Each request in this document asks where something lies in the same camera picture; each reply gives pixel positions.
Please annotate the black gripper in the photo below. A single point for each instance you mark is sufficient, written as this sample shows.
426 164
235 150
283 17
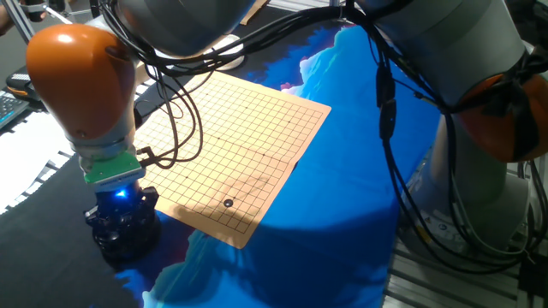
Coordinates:
124 209

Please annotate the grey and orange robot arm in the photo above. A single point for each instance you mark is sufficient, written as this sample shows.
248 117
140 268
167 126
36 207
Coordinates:
81 77

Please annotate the tan go board with grid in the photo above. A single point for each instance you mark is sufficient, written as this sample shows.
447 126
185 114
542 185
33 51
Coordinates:
257 128

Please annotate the green wrist mounting plate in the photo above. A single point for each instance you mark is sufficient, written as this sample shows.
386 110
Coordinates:
113 167

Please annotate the black round stone bowl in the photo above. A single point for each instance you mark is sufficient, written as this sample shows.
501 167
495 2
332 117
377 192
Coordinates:
128 253

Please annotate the black go stone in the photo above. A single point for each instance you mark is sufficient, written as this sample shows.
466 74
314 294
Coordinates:
228 203

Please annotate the white paper sheet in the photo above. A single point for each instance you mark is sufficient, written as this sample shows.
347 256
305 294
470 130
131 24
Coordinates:
21 162

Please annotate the thin aluminium strut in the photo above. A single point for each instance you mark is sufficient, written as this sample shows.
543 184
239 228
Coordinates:
57 13

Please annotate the blue and black landscape mat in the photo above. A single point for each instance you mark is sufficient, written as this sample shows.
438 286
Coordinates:
342 128

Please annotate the flat cardboard sheet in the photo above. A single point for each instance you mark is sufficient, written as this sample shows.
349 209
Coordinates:
256 10

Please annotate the aluminium frame strut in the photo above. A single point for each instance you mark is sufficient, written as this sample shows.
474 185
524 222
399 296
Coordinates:
19 19

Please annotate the aluminium frame post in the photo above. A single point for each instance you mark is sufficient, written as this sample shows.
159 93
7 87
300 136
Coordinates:
335 4

